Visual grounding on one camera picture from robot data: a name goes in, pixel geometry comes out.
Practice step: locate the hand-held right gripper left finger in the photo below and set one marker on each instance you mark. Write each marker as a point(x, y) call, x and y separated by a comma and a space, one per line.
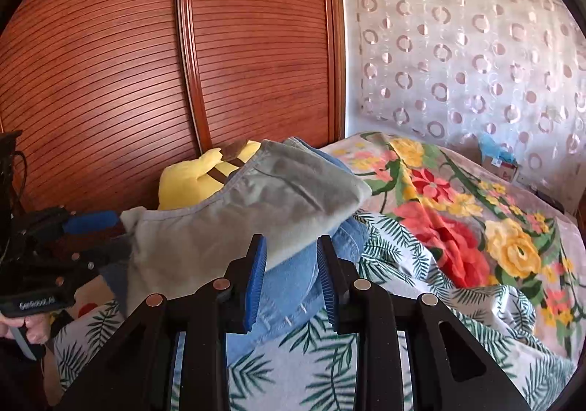
point(256, 283)

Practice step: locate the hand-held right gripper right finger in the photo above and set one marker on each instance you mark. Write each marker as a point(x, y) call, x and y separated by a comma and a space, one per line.
point(326, 283)

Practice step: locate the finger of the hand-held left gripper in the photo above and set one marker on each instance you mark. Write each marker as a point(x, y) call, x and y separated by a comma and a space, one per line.
point(91, 222)
point(110, 251)

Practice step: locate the grey-green pants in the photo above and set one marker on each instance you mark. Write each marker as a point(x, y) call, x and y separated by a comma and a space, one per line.
point(256, 200)

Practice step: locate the person's left hand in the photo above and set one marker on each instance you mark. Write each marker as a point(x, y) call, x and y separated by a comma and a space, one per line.
point(36, 331)

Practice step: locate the blue jeans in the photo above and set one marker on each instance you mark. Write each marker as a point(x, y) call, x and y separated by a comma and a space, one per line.
point(293, 292)

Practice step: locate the yellow plush toy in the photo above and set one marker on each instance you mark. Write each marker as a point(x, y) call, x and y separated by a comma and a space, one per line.
point(187, 182)

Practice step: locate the person's dark clothing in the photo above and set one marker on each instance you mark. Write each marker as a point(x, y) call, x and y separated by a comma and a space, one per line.
point(23, 383)

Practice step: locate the floral blanket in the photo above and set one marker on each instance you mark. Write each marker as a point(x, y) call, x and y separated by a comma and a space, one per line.
point(439, 219)

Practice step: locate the leaf print bed sheet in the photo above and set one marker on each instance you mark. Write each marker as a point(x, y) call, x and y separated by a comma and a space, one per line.
point(458, 301)

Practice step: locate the wooden slatted wardrobe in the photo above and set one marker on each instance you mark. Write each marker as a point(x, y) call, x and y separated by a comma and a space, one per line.
point(114, 72)

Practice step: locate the blue tissue box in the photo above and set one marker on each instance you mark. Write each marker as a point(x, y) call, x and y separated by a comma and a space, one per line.
point(499, 159)

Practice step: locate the sheer circle pattern curtain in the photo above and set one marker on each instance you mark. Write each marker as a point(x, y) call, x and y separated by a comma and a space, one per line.
point(458, 49)

